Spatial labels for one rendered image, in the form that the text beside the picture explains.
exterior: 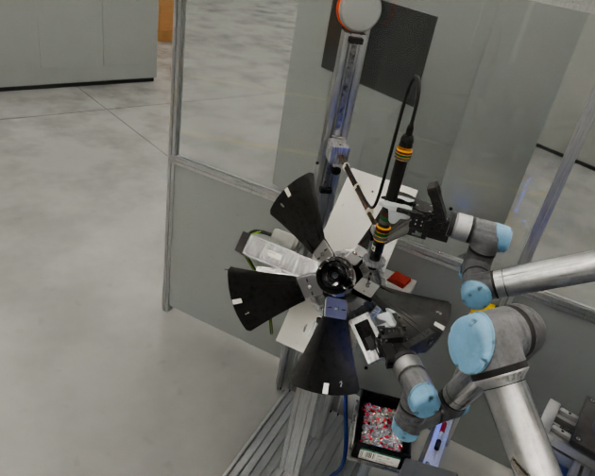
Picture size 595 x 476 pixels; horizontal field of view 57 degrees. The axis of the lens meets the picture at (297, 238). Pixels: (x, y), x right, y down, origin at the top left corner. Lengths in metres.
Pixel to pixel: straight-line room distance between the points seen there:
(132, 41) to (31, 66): 1.18
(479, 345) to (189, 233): 2.09
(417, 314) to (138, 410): 1.61
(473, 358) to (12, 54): 6.07
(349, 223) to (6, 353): 1.96
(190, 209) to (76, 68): 4.26
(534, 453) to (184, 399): 2.00
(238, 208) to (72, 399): 1.21
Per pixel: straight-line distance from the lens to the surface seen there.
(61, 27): 6.80
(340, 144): 2.13
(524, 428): 1.20
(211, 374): 3.02
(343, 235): 2.00
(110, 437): 2.77
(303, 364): 1.69
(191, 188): 2.86
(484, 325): 1.17
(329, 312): 1.72
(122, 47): 7.11
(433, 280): 2.47
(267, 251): 1.93
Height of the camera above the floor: 2.16
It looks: 31 degrees down
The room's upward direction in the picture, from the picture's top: 10 degrees clockwise
